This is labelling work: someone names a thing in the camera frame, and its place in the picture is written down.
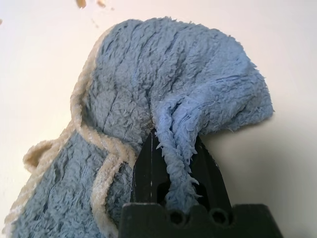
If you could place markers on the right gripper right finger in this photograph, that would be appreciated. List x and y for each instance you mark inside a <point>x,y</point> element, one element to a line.
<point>210,181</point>

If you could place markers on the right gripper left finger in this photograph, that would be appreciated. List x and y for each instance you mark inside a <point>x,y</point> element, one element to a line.
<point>148,173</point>

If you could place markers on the blue terry rag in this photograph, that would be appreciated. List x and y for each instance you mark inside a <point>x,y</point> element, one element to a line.
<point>148,74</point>

